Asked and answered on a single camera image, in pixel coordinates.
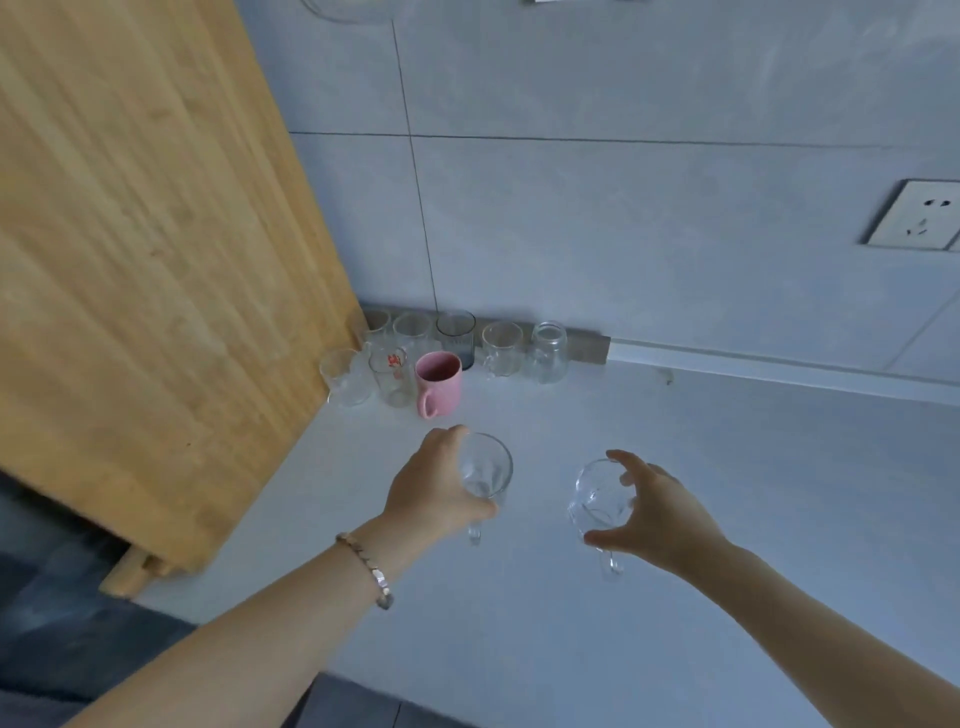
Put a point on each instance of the pink ceramic mug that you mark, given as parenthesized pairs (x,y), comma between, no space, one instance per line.
(439,386)

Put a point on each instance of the wooden cutting board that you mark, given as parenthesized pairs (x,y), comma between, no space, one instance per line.
(150,262)

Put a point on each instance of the person's right hand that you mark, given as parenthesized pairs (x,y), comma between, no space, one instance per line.
(667,525)

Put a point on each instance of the person's left forearm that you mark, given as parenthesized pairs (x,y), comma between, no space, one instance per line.
(247,660)

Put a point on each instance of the person's left hand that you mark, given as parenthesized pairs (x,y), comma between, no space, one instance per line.
(427,502)

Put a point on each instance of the person's right forearm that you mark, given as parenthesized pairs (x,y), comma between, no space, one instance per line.
(825,645)

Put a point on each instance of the dark grey ribbed glass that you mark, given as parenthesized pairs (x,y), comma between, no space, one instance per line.
(457,334)

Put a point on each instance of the clear glass red print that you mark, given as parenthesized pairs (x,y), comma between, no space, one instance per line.
(390,379)

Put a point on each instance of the white table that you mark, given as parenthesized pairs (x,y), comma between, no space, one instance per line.
(562,637)

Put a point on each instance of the silver wall socket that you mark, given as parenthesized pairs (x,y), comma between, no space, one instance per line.
(889,232)

